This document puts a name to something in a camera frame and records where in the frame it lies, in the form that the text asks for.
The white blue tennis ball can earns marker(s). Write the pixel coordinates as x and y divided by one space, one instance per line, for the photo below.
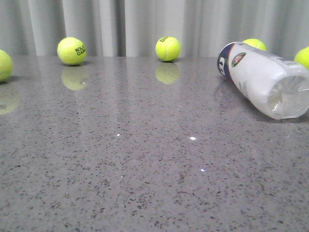
277 87

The centre yellow tennis ball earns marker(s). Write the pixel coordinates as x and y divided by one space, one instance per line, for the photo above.
168 48

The grey pleated curtain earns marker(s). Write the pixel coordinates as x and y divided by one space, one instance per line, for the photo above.
132 27

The far-right yellow tennis ball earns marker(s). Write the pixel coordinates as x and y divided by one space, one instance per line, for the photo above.
302 57

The far-left yellow tennis ball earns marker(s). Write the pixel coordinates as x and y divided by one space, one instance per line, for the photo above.
6 66

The Wilson 3 yellow tennis ball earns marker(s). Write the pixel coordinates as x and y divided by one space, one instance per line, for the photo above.
256 43

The Roland Garros yellow tennis ball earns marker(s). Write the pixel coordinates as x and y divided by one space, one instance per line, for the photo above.
71 51

